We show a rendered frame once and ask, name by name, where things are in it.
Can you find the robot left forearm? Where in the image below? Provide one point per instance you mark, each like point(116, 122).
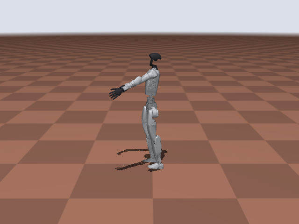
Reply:
point(132, 83)

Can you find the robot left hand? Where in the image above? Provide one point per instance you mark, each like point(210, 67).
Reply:
point(117, 92)

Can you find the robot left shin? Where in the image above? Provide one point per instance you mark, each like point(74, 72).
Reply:
point(156, 147)

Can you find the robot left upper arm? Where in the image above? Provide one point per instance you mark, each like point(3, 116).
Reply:
point(153, 74)

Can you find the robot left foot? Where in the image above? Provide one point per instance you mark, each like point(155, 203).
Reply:
point(156, 166)

